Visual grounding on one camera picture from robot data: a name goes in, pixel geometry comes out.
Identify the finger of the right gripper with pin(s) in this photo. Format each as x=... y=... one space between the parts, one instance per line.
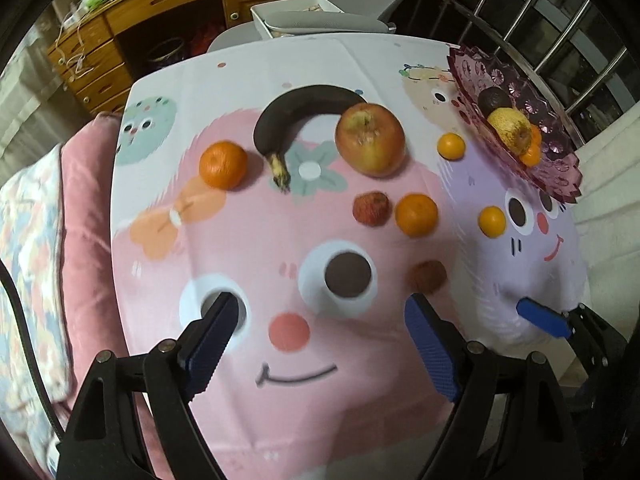
x=544 y=318

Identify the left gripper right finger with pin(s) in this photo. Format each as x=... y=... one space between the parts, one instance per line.
x=457 y=373

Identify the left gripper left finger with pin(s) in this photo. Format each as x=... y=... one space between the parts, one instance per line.
x=177 y=370

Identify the red lychee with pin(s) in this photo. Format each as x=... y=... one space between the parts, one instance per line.
x=427 y=277
x=372 y=209

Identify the large orange mandarin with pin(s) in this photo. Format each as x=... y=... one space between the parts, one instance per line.
x=535 y=134

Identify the yellow pear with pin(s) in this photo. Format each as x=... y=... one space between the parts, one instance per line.
x=513 y=129

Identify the dark avocado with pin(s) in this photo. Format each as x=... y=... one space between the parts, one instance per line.
x=490 y=99

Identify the small yellow citrus front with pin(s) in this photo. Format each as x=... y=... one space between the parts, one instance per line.
x=492 y=221

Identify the white pillow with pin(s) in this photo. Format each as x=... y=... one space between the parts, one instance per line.
x=607 y=219

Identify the pink plastic fruit bowl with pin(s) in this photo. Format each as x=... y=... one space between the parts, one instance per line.
x=558 y=172

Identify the small yellow citrus near bowl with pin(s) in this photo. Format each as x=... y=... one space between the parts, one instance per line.
x=451 y=146

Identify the cartoon printed cloth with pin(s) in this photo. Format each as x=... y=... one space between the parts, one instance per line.
x=320 y=379

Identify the red apple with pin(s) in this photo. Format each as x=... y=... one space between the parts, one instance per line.
x=370 y=138

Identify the overripe dark banana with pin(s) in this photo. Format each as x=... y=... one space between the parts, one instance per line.
x=273 y=130

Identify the lace covered cabinet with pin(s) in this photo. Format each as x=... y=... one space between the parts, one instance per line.
x=37 y=110

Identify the metal window grille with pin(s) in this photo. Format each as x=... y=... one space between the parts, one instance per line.
x=568 y=48

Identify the wooden desk with drawers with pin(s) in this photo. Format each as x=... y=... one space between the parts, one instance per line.
x=101 y=56

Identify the white storage box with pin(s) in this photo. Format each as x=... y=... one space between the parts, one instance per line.
x=282 y=18

